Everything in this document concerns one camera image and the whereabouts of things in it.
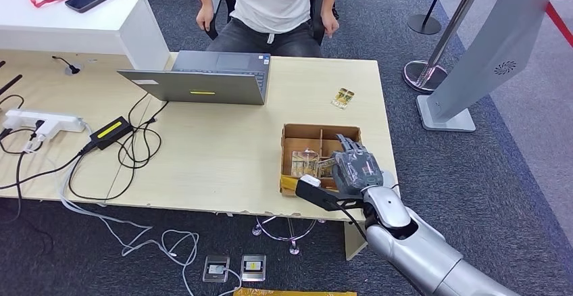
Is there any person's right hand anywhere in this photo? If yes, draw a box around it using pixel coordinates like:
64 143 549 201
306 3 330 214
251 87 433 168
196 3 215 32

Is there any person's left hand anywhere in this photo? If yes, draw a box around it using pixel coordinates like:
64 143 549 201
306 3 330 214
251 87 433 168
321 9 340 39

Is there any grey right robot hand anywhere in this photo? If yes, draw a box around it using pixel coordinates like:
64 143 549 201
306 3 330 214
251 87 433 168
330 133 385 197

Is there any gold green ID card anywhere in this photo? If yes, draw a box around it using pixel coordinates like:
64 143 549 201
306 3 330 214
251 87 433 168
331 87 355 110

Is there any clear plastic hand wrap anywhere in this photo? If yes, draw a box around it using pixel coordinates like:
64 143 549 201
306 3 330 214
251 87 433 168
330 133 385 197

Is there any person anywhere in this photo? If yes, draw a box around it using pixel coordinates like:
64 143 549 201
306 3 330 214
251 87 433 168
184 0 347 58

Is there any black office chair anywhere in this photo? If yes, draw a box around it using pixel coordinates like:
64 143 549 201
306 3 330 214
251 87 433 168
210 0 340 47

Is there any cardboard organizer box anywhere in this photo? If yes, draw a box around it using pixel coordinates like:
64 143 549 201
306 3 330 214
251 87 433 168
280 124 363 197

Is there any grey laptop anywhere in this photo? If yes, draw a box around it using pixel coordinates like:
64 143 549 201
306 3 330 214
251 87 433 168
117 49 272 106

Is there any pale wooden desk leg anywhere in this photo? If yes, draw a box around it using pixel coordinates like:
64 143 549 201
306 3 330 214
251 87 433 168
345 221 369 262

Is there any chrome stool base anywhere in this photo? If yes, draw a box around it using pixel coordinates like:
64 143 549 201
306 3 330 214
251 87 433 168
251 215 327 256

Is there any white counter block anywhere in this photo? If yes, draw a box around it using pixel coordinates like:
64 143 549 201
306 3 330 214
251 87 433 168
0 0 171 71

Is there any yellow taped package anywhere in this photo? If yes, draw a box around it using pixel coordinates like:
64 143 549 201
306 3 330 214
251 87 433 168
233 287 358 296

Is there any floor socket with yellow label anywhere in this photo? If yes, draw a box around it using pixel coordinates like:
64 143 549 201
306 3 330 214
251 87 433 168
241 253 268 282

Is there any black power adapter yellow label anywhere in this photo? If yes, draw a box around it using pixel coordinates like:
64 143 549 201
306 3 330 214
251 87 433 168
89 116 134 150

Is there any grey kiosk stand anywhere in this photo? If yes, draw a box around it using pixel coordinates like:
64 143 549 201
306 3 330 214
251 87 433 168
416 0 573 132

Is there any floor socket with white plug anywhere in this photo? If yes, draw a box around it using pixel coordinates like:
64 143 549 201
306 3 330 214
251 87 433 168
202 254 231 283

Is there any white power strip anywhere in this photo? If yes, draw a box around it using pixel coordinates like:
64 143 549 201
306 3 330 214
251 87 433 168
3 108 86 141

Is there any black rod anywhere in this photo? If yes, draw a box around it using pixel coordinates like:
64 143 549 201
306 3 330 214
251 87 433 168
0 73 24 97

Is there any red barrier belt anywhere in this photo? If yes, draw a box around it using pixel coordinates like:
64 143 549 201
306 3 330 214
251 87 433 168
545 1 573 47

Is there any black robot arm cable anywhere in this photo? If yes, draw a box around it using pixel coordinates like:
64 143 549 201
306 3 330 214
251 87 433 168
335 202 369 242

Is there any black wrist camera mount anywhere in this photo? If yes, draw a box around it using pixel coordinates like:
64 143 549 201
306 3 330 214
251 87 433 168
294 174 366 212

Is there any black stanchion post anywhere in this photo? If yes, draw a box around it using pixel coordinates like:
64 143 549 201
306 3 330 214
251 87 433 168
407 0 453 35

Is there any chrome stanchion post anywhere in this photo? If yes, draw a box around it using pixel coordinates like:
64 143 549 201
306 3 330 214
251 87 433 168
401 0 493 94

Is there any black looped power cable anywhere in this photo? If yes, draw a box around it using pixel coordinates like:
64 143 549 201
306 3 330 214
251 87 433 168
67 92 170 201

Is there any white cable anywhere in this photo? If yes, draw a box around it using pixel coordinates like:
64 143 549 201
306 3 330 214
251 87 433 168
60 159 243 296

